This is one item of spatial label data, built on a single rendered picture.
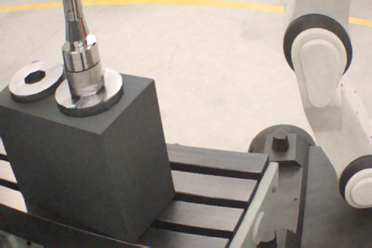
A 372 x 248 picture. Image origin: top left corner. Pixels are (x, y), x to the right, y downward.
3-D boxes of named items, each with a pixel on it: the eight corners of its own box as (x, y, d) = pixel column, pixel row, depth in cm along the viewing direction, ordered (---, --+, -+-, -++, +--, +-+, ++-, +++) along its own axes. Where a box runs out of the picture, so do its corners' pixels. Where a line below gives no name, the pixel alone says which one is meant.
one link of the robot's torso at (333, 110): (391, 150, 137) (331, -17, 116) (397, 203, 121) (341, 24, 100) (343, 171, 143) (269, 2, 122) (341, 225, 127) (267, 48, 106)
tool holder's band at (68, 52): (92, 58, 71) (91, 50, 70) (57, 62, 72) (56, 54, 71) (102, 38, 75) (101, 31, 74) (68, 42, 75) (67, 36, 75)
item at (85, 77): (99, 97, 74) (92, 58, 71) (65, 99, 74) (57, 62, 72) (109, 76, 77) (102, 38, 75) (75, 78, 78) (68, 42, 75)
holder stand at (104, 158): (59, 158, 99) (33, 51, 88) (176, 194, 88) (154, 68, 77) (22, 198, 90) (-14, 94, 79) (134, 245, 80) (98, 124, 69)
